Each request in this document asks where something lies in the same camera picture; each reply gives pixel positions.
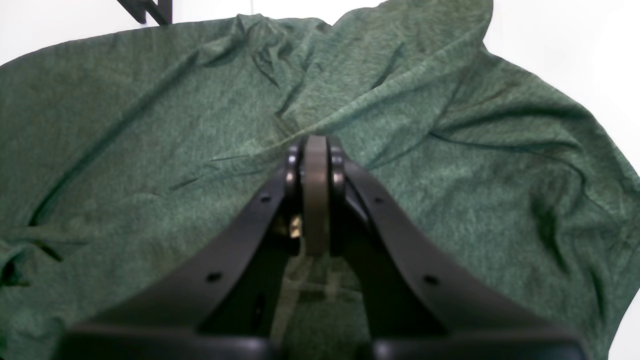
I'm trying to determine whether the dark green t-shirt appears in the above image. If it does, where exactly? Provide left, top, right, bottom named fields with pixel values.
left=1, top=0, right=639, bottom=360

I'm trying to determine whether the small black clip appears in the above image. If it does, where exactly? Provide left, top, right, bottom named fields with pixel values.
left=118, top=0, right=174, bottom=27

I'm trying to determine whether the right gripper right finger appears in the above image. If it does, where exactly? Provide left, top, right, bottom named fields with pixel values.
left=327, top=137, right=588, bottom=360

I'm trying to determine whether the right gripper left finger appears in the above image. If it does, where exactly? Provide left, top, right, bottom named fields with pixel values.
left=55, top=136, right=330, bottom=360

